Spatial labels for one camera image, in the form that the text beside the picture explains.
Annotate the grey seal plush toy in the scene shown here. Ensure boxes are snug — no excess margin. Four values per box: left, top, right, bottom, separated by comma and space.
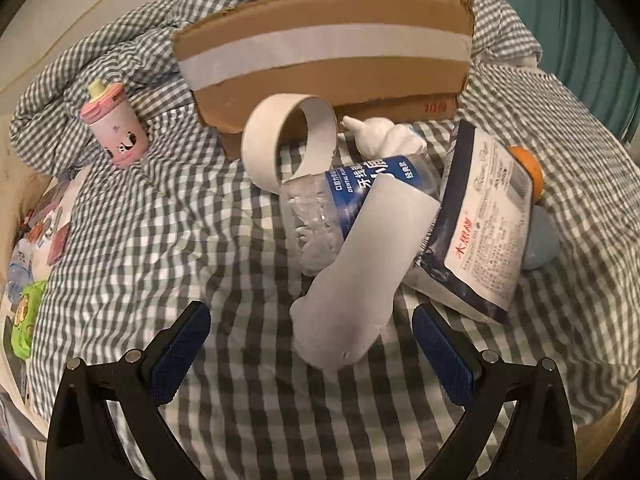
342, 116, 426, 160

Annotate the checkered bed sheet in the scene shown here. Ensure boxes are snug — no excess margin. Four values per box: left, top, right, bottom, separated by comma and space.
11, 65, 639, 479

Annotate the white blue snack bag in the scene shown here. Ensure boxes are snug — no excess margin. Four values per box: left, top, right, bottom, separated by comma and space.
404, 120, 534, 324

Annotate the colourful picture book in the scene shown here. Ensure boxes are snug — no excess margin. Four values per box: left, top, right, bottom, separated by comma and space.
1, 167, 91, 405

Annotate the white paper sheet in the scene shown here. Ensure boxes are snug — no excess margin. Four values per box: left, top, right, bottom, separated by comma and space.
290, 174, 440, 373

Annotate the orange ball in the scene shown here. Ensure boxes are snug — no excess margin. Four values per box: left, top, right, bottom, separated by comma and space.
508, 146, 544, 203

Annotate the pink toddler sippy cup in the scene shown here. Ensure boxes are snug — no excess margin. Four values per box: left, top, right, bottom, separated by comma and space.
80, 79, 149, 169

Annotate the grey checkered duvet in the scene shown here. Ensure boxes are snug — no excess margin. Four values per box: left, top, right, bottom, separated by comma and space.
9, 0, 542, 177

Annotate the clear plastic water bottle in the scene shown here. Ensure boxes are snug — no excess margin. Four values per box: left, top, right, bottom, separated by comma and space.
280, 155, 440, 276

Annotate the white tape roll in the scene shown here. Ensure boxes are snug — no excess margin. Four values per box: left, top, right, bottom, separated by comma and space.
241, 93, 337, 194

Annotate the teal curtain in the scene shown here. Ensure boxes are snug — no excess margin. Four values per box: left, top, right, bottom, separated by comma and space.
506, 0, 639, 143

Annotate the brown cardboard box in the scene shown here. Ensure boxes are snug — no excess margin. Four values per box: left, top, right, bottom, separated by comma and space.
172, 0, 475, 160

